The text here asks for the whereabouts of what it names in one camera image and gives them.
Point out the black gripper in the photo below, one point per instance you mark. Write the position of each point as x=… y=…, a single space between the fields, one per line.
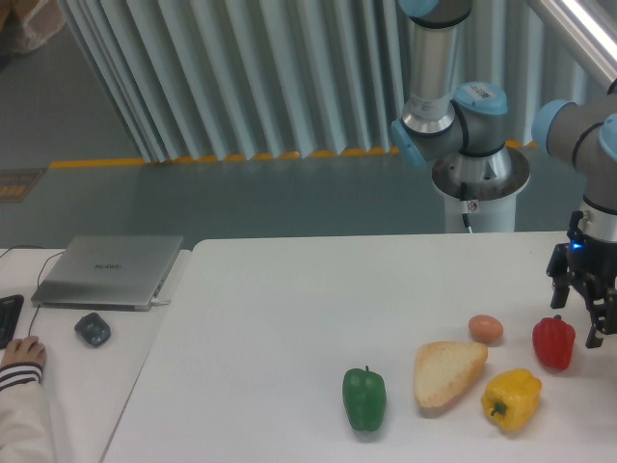
x=587 y=264

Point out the triangular toasted bread slice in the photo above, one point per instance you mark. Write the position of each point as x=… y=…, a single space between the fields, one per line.
x=445 y=370

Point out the white striped sleeve forearm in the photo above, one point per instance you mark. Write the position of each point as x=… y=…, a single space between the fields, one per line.
x=26 y=433

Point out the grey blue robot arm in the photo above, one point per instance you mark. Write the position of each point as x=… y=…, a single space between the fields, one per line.
x=460 y=131

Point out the person's hand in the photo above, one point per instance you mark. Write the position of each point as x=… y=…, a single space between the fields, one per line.
x=23 y=361

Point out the red bell pepper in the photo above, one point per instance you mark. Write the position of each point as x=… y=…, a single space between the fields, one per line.
x=553 y=342

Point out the brown egg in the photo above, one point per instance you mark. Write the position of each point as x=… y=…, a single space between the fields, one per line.
x=485 y=328

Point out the yellow bell pepper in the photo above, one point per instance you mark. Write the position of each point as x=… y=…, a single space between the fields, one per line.
x=511 y=398

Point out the green bell pepper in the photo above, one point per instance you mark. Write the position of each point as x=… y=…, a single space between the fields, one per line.
x=364 y=398

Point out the white folding partition screen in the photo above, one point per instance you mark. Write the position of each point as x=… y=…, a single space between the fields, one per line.
x=220 y=78

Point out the silver closed laptop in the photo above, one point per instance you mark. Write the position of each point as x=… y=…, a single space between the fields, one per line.
x=109 y=272

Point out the black keyboard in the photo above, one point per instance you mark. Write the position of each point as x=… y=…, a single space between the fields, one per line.
x=10 y=310

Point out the cardboard box in plastic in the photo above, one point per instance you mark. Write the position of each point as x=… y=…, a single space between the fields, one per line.
x=28 y=25

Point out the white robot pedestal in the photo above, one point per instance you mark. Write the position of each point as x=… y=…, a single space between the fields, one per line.
x=480 y=207

